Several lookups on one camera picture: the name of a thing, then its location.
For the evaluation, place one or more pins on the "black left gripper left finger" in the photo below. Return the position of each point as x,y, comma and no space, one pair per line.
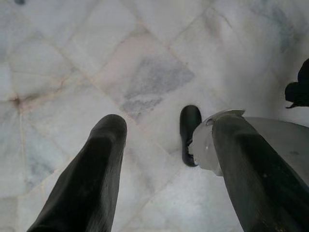
87,183

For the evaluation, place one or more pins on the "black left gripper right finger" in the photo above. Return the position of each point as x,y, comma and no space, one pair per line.
260,193

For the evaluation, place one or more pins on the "black polo shirt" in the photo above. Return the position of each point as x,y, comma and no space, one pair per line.
299,94

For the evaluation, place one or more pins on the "black robot foot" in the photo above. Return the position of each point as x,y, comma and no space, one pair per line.
189,125

